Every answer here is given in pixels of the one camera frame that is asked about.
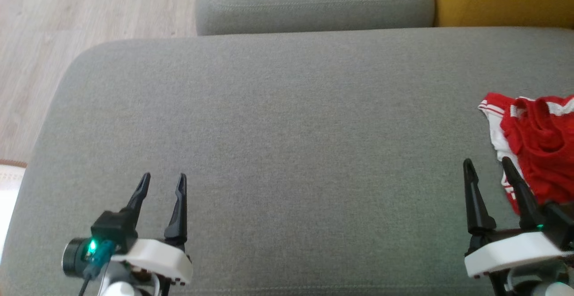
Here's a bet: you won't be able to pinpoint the large yellow sofa cushion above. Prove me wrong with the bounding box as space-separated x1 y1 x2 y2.
430 0 574 30

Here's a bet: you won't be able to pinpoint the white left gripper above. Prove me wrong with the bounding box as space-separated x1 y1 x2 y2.
110 173 193 286

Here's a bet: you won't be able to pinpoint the grey sofa back cushion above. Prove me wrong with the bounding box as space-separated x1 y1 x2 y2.
196 0 435 36

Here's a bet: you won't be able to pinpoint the grey fabric sofa seat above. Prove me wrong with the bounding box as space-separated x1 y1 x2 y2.
0 27 574 296

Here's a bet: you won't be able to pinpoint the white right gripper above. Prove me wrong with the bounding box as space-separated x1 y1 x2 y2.
463 156 574 279

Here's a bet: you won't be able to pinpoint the red garment thin white stripes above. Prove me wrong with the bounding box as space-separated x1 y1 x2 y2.
478 92 574 216

